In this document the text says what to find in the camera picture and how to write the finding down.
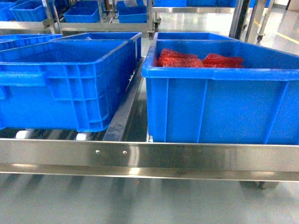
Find empty blue bin front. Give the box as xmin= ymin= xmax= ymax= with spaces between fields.
xmin=0 ymin=41 xmax=132 ymax=132

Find red bubble wrap bags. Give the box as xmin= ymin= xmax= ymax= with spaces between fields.
xmin=157 ymin=49 xmax=244 ymax=68

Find far left blue bin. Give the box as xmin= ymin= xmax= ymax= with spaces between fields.
xmin=0 ymin=34 xmax=63 ymax=50

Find background steel cart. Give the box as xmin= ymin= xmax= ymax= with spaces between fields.
xmin=35 ymin=0 xmax=161 ymax=39

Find blue bin behind empty one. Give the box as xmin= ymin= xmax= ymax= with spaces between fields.
xmin=50 ymin=32 xmax=142 ymax=75

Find blue bin behind red bags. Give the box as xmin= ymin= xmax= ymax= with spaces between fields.
xmin=154 ymin=32 xmax=237 ymax=41

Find stainless steel flow rack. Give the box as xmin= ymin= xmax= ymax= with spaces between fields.
xmin=0 ymin=63 xmax=299 ymax=189

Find blue bin with red bags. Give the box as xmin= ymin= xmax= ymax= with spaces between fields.
xmin=142 ymin=40 xmax=299 ymax=145

